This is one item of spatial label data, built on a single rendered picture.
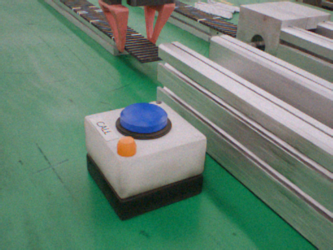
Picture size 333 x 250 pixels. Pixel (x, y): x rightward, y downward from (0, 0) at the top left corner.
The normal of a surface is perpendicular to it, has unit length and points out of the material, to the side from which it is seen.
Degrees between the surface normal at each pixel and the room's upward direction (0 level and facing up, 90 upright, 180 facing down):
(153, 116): 3
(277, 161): 90
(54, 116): 0
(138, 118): 3
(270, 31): 90
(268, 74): 90
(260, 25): 90
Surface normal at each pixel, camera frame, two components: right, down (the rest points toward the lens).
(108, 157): -0.86, 0.21
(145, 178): 0.50, 0.45
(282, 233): 0.04, -0.87
